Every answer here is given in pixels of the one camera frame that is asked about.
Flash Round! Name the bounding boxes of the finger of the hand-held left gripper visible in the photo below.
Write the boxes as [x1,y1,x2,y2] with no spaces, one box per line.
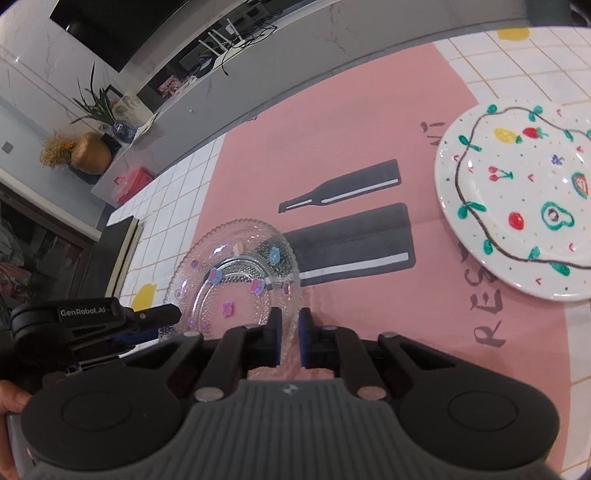
[124,304,182,334]
[113,325,178,352]

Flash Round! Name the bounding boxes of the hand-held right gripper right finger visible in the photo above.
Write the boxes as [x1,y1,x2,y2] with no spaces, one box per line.
[299,308,462,400]

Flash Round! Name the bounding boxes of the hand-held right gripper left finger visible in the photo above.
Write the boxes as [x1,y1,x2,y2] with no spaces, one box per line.
[124,308,283,401]

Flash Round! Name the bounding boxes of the clear glass flower plate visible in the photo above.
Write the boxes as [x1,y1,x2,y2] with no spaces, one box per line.
[168,222,303,370]
[167,219,302,370]

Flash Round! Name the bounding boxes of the person's left hand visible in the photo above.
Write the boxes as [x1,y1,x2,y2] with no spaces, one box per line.
[0,381,33,415]

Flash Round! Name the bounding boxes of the pink carry case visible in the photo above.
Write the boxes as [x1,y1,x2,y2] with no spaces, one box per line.
[113,167,155,205]

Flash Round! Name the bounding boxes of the gold vase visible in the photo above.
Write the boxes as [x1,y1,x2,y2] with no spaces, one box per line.
[71,132,113,175]

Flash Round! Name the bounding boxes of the dried yellow flowers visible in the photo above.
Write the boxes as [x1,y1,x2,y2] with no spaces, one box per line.
[39,130,77,168]

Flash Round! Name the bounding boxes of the loose papers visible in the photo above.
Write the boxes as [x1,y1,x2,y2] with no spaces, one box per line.
[134,115,160,139]

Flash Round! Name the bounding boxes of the green leafy plant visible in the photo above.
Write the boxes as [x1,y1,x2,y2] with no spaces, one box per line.
[69,62,123,125]

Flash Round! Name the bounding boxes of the pink placemat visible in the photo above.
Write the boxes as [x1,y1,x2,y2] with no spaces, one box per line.
[196,41,591,480]

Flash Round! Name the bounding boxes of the white fruit-painted plate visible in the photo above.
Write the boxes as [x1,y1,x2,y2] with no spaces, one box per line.
[434,99,591,303]

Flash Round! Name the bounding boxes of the small black box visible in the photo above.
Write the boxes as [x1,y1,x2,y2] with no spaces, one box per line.
[178,51,208,75]

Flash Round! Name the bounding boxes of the white router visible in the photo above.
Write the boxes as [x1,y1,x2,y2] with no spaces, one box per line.
[198,18,243,56]

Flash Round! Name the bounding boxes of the white marble TV bench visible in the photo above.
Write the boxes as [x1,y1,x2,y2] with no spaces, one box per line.
[90,0,509,208]

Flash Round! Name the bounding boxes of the black television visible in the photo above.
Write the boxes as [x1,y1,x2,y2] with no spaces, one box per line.
[48,0,204,73]

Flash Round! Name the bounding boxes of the black cable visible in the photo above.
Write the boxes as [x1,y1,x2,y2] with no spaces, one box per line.
[217,21,278,77]

